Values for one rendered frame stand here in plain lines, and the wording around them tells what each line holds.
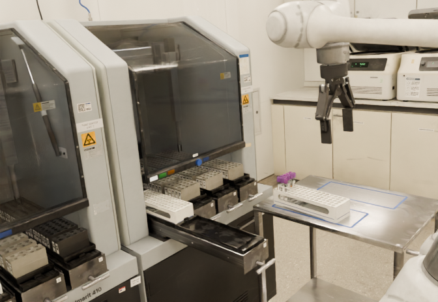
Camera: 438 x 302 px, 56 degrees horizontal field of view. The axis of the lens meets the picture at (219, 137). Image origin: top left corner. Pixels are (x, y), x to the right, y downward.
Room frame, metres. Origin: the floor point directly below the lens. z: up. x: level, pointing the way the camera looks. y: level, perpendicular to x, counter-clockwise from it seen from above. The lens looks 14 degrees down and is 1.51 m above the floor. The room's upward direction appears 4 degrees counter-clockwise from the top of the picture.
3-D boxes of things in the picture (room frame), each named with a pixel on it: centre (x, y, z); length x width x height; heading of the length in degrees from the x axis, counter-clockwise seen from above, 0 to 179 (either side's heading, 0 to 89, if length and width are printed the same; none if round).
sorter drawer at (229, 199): (1.99, 0.21, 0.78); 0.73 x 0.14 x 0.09; 46
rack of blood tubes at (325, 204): (1.51, -0.34, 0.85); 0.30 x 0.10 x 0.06; 41
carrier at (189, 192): (1.72, 0.15, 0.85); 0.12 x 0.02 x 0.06; 137
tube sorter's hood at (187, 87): (1.94, 0.27, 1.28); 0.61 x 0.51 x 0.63; 136
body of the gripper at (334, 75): (1.17, -0.34, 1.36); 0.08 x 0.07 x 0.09; 137
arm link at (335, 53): (1.17, -0.33, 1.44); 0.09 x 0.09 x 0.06
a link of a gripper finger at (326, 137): (1.12, -0.30, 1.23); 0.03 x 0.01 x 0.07; 47
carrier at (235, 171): (1.94, -0.06, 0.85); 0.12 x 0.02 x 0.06; 135
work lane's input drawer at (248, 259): (1.49, 0.13, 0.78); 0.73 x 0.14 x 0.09; 46
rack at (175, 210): (1.62, 0.26, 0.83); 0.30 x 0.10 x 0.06; 46
